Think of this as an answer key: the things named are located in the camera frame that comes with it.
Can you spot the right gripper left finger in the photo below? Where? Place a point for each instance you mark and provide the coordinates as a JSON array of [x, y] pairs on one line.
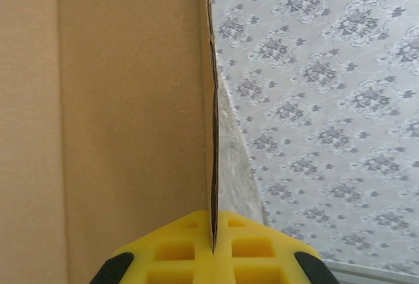
[[137, 254]]

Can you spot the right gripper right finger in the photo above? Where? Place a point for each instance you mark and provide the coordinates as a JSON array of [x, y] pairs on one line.
[[284, 258]]

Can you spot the brown cardboard box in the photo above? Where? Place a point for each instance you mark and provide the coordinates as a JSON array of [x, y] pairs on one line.
[[114, 100]]

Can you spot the aluminium side rail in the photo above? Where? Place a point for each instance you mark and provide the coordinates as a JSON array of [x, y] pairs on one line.
[[386, 277]]

